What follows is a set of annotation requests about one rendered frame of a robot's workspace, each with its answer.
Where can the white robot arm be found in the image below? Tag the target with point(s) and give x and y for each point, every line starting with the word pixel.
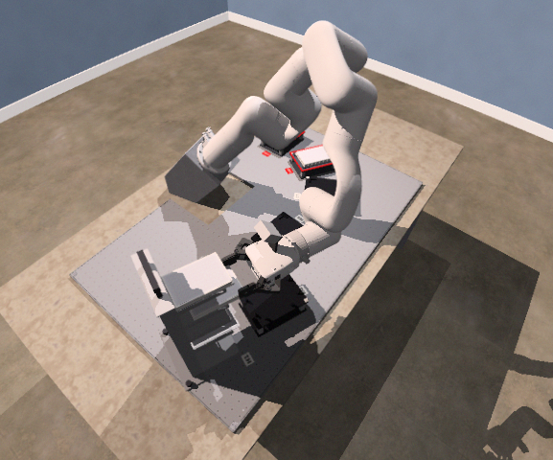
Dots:
pixel 333 59

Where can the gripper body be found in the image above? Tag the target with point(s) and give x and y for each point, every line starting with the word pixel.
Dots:
pixel 269 264

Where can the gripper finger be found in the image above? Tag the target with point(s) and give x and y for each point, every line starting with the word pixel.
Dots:
pixel 239 253
pixel 260 286

